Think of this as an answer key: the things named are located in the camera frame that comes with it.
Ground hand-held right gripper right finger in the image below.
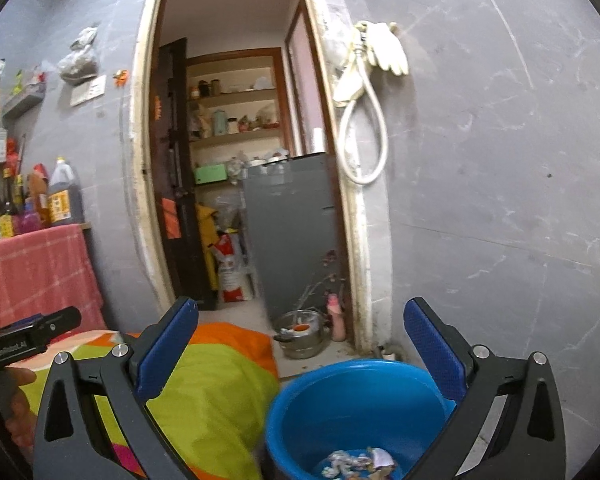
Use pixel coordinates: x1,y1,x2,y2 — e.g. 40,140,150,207
403,296,567,480

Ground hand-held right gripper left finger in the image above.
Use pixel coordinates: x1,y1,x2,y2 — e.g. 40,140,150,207
32,296,199,480

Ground blue plastic bucket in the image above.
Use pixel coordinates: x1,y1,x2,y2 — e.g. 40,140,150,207
264,358,458,480

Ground white wrapper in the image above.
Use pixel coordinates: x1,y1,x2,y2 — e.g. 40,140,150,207
320,450,371,479

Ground person's left hand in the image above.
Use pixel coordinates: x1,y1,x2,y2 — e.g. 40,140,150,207
0,366,38,441

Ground colourful green orange blanket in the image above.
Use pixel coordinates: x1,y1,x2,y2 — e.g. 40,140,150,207
45,322,281,480

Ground pink plaid blanket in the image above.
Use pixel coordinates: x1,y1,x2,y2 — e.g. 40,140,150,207
0,223,106,336

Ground pink bottle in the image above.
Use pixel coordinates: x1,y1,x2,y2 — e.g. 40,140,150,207
327,294,347,342

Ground white red sack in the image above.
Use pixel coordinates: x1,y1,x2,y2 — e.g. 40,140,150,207
215,230,256,303

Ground purple bottle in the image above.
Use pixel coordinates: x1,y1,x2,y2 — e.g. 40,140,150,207
16,207,42,234

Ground steel pot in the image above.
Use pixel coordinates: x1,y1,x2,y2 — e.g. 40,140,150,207
272,310,331,360

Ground yellow bag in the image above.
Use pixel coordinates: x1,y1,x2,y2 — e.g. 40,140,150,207
196,203,221,291

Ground dry branches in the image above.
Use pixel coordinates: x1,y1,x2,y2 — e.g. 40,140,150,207
295,250,339,311

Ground orange bottle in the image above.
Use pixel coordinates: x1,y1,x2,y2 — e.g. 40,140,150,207
30,163,51,228

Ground large oil bottle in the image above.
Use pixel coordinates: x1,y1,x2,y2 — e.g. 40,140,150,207
46,156,85,226

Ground grey refrigerator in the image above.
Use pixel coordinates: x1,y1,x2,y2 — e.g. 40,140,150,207
241,152,351,323

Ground green box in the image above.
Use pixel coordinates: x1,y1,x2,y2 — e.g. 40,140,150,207
194,164,229,186

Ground red bag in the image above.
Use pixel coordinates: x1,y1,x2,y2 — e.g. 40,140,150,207
5,137,21,176

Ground dark wooden door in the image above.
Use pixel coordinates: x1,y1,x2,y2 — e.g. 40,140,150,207
149,37,218,311

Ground wooden shelf unit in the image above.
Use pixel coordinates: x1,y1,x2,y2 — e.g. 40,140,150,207
185,47,293,171

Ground cream rubber glove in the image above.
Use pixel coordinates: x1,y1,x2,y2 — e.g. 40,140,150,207
352,20,411,77
332,60,366,107

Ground hanging plastic bag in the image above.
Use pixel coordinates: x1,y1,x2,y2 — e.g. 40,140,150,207
57,25,102,86

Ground white hose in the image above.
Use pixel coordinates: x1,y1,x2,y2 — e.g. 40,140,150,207
339,35,390,186

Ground grey wall shelf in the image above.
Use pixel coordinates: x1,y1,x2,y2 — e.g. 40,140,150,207
0,67,48,120

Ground paper wall note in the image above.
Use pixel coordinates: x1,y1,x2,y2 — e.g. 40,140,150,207
69,75,107,107

